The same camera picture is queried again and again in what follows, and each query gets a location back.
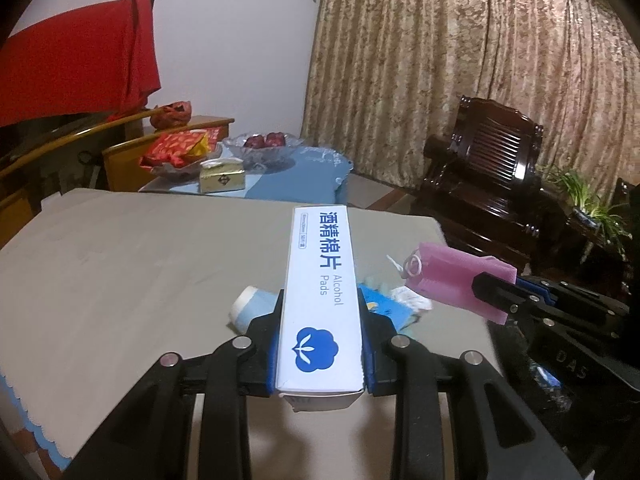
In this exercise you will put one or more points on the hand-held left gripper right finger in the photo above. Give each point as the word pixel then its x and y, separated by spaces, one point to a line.
pixel 367 365

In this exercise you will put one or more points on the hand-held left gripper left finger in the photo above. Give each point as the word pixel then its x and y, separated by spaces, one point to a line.
pixel 271 375

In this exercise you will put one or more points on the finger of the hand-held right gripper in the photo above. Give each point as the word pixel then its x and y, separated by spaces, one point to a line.
pixel 495 292
pixel 537 288

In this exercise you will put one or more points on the blue printed packet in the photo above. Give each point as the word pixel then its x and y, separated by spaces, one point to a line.
pixel 380 305

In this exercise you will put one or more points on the white and blue box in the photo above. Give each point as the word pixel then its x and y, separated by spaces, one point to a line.
pixel 320 310

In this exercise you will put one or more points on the blue and white paper cup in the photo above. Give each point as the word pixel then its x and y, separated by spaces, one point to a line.
pixel 250 305

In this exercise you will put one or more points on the white tissue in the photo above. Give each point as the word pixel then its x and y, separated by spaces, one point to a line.
pixel 412 300

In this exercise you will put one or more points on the dark wooden side table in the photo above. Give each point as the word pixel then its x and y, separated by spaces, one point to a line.
pixel 575 245

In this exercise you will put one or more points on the dark wooden armchair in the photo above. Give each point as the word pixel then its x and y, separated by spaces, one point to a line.
pixel 625 195
pixel 480 200

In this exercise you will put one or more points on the green potted plant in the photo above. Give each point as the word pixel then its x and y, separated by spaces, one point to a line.
pixel 575 185

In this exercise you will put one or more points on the grey tablecloth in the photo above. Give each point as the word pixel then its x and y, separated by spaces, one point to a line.
pixel 125 260

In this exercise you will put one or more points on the blue tablecloth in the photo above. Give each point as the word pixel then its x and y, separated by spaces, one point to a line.
pixel 300 180

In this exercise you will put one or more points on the cream tissue box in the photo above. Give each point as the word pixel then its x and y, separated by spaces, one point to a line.
pixel 222 177

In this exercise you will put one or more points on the glass fruit bowl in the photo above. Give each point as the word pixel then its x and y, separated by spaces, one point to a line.
pixel 265 157

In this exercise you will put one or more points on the glass snack dish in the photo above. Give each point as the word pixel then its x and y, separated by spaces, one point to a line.
pixel 175 172

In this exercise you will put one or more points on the red apple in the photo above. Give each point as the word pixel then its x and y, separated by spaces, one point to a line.
pixel 274 138
pixel 255 141

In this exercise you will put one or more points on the beige patterned curtain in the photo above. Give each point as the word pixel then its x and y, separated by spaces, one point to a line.
pixel 450 60

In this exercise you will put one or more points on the yellow snack packet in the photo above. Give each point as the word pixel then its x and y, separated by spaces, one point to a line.
pixel 199 147

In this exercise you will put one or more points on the blue scalloped table cover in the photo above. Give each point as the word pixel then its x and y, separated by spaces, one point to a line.
pixel 35 420

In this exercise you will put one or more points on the red patterned snack packet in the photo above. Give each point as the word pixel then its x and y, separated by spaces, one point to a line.
pixel 167 149

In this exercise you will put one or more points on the red plastic bag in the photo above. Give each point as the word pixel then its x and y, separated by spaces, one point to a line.
pixel 171 116

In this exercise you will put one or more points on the black television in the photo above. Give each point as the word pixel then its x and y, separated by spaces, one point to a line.
pixel 50 132

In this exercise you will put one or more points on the red cloth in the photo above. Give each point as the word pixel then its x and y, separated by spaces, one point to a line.
pixel 75 60

